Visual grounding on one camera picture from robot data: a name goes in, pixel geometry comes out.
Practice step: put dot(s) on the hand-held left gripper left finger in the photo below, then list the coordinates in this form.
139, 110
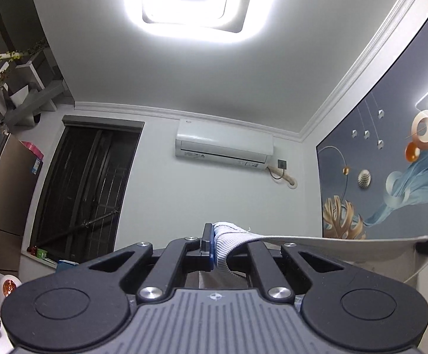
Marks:
209, 250

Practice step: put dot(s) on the pink box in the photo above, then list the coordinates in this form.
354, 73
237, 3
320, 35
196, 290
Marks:
31, 149

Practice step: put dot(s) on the brown refrigerator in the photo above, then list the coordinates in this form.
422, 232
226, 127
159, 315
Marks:
7, 199

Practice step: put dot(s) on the small green box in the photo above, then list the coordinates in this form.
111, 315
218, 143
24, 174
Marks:
42, 253

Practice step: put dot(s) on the black metal rod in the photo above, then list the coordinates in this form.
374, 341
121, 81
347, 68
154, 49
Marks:
85, 224

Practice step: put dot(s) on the grey wall shelves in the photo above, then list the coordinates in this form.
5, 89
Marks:
33, 99

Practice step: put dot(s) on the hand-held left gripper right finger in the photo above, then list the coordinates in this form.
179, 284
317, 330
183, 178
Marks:
262, 265

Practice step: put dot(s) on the small blue box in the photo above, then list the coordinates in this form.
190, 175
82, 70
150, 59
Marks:
66, 263

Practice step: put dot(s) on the artificial vine plant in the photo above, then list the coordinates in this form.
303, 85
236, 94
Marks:
0, 56

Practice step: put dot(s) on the dark window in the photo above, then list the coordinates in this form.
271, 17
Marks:
88, 177

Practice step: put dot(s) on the square ceiling light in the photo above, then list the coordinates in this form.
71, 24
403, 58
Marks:
199, 7

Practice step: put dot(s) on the grey blue wall mural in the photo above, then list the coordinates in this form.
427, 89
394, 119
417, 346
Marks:
383, 155

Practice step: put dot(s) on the white wall air conditioner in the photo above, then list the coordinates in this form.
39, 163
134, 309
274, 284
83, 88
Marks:
221, 140

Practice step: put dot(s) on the grey wall socket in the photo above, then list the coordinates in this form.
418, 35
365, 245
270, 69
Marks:
282, 163

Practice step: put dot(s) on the white garment with ribbed cuff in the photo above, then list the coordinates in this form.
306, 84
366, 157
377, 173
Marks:
309, 245

